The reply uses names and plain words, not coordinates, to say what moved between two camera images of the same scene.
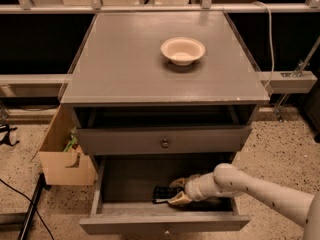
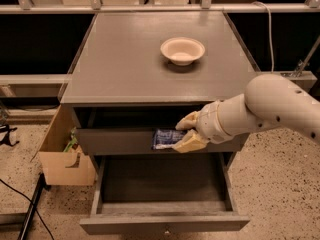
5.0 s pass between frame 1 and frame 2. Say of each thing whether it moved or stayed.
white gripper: moved
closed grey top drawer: stayed
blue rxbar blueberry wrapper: moved
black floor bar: stayed
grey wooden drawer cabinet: stayed
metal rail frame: stayed
